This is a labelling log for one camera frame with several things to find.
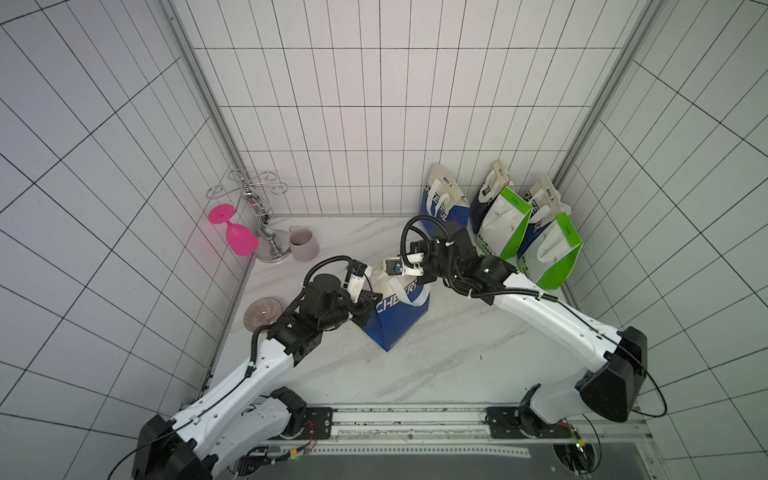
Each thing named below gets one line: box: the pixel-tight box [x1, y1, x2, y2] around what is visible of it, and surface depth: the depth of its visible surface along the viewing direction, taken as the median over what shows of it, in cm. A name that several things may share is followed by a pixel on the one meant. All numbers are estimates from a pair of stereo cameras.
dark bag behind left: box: [470, 161, 510, 233], surface depth 105 cm
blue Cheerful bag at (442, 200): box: [420, 163, 471, 228], surface depth 101 cm
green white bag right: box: [517, 212, 583, 291], surface depth 87 cm
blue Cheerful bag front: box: [362, 261, 430, 352], surface depth 76 cm
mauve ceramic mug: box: [288, 226, 319, 261], surface depth 109 cm
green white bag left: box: [475, 186, 532, 260], surface depth 94 cm
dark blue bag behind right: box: [517, 173, 571, 258], surface depth 97 cm
